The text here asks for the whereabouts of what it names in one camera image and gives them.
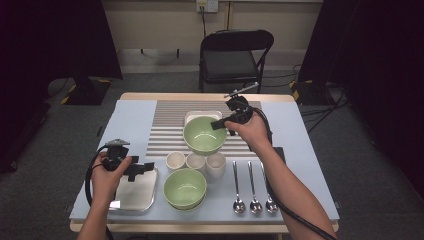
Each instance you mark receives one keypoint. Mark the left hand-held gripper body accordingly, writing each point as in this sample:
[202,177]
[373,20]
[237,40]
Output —
[116,155]

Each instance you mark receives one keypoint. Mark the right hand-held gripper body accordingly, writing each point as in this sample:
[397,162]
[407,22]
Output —
[241,110]

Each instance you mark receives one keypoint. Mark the green bowl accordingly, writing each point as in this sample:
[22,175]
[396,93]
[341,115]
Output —
[186,209]
[185,186]
[200,136]

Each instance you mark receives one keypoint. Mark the metal spoon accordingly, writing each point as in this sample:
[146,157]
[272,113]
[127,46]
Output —
[255,206]
[271,207]
[239,206]

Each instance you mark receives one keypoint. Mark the person's right hand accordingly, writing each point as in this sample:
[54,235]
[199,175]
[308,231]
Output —
[253,133]

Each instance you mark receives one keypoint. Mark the person's left hand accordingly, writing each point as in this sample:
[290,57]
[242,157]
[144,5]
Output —
[105,183]

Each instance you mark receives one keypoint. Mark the small black floor strip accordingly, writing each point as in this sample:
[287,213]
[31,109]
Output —
[99,131]

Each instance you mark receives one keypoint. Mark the white cup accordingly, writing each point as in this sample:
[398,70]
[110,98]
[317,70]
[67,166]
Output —
[215,166]
[196,160]
[175,160]

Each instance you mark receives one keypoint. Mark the light blue table mat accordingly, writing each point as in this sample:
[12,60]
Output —
[133,126]

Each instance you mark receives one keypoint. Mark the black folding chair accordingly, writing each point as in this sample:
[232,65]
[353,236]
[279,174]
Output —
[230,65]

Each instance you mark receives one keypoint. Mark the grey striped placemat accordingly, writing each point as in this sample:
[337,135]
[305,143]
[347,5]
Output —
[166,116]

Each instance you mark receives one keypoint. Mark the black taped stand base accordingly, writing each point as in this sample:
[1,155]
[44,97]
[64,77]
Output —
[88,95]
[310,95]

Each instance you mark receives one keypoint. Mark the grey round floor base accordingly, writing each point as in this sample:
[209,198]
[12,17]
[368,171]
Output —
[58,88]

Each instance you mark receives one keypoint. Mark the black curtain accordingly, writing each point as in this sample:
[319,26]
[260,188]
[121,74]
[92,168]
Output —
[383,66]
[50,33]

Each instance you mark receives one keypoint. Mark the white wall power outlet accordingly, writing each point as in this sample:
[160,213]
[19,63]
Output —
[211,6]

